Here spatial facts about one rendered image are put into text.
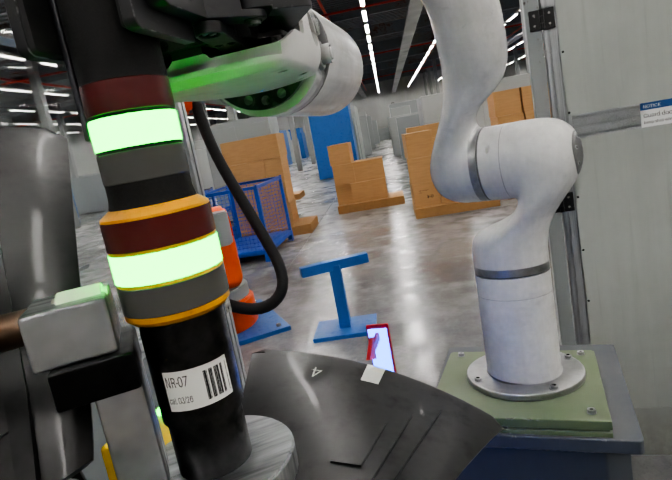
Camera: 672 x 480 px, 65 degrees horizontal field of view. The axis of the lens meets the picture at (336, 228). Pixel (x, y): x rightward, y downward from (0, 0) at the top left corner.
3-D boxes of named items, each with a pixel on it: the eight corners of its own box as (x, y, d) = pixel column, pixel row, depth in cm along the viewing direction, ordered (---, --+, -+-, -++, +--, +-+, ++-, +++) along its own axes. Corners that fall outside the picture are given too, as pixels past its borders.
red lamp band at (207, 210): (103, 262, 19) (94, 229, 19) (109, 245, 23) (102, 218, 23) (223, 233, 20) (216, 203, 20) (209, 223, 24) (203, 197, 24)
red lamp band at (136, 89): (82, 116, 19) (72, 81, 18) (90, 124, 22) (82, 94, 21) (178, 102, 20) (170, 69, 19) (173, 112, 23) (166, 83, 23)
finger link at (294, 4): (355, 8, 25) (264, 2, 21) (258, 48, 31) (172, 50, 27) (351, -18, 25) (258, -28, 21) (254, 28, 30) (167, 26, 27)
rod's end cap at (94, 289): (46, 300, 19) (103, 286, 20) (54, 289, 21) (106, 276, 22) (60, 351, 20) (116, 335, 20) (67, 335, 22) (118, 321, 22)
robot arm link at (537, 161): (487, 261, 96) (470, 130, 93) (600, 258, 85) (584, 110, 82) (464, 279, 86) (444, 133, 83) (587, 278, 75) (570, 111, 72)
